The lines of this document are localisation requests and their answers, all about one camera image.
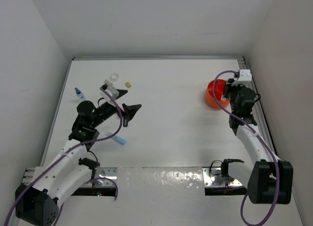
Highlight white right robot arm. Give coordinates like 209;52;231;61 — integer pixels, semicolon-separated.
10;86;142;226

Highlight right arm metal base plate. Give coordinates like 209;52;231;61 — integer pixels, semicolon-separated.
202;167;243;188

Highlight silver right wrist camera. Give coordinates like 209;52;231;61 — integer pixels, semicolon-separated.
100;84;119;105

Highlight clear tape roll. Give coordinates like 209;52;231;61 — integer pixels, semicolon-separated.
110;73;119;82

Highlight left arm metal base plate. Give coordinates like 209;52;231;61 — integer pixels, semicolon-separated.
81;167;117;188

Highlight light blue highlighter pen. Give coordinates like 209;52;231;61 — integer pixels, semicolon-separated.
105;132;126;145

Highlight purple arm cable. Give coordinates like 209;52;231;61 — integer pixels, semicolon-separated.
212;70;282;226
3;86;126;226

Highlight blue cap spray bottle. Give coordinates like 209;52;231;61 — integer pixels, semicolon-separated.
74;88;86;103

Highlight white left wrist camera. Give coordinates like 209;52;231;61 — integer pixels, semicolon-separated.
232;69;252;86

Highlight tan small eraser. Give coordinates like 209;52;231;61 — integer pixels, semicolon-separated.
125;82;131;88

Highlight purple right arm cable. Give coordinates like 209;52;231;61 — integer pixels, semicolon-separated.
3;86;126;226

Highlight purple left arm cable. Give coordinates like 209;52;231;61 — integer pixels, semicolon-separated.
212;70;282;226

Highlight orange round divided container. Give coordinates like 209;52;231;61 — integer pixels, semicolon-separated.
205;79;230;109

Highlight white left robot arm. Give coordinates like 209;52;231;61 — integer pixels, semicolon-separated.
208;79;293;204

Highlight pink black highlighter pen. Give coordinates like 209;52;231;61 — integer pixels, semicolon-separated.
123;117;128;127

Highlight beige rectangular eraser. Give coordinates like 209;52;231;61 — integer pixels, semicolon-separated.
104;79;113;86

